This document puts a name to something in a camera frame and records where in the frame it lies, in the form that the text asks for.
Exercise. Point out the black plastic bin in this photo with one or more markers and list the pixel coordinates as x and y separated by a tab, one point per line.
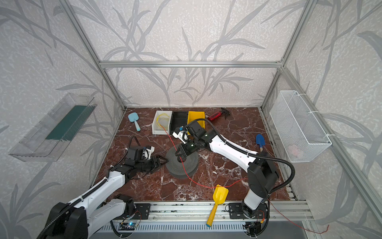
178	119

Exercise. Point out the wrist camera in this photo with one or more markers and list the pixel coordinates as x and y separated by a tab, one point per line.
147	152
181	134

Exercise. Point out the yellow plastic bin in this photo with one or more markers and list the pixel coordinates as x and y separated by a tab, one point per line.
194	115

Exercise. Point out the white plastic bin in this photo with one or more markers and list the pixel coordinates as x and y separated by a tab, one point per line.
161	122

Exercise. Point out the grey cable spool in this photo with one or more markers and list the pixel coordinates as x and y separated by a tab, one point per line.
178	169

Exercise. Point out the teal toy shovel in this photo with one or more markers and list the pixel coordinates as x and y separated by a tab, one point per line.
134	117

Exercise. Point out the clear plastic wall tray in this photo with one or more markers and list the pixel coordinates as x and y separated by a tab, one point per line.
47	141

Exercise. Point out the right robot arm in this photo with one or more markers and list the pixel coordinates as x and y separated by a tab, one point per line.
260	167

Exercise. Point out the red black spray bottle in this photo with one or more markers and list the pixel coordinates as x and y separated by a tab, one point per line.
223	112

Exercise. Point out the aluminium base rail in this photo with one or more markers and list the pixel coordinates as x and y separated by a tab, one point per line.
188	217

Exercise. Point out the yellow toy shovel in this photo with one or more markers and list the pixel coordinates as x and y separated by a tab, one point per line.
219	197

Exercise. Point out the pink object in basket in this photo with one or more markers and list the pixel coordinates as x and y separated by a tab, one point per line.
294	151

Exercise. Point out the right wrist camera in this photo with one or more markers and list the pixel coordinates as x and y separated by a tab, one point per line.
181	134

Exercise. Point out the white wire basket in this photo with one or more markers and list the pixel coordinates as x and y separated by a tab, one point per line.
297	124

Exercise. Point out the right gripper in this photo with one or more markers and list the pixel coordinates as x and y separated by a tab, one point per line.
185	149

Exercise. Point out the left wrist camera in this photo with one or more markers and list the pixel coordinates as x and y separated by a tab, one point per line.
147	152

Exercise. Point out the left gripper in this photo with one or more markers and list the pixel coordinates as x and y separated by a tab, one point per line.
153	161

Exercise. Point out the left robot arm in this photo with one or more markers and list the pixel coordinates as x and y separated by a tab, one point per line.
86	214

